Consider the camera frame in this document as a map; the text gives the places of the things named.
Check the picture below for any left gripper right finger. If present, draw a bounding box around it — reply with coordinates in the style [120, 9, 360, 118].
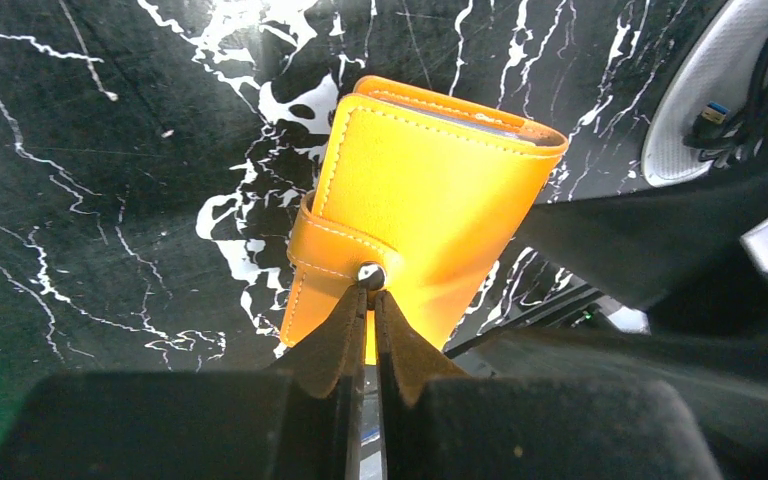
[374, 291, 469, 407]

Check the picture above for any orange leather card holder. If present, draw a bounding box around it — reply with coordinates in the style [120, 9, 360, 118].
[280, 76, 569, 348]

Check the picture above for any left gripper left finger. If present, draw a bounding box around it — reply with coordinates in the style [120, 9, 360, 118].
[267, 286, 368, 399]

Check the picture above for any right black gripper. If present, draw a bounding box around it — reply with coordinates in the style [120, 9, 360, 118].
[519, 152, 768, 338]

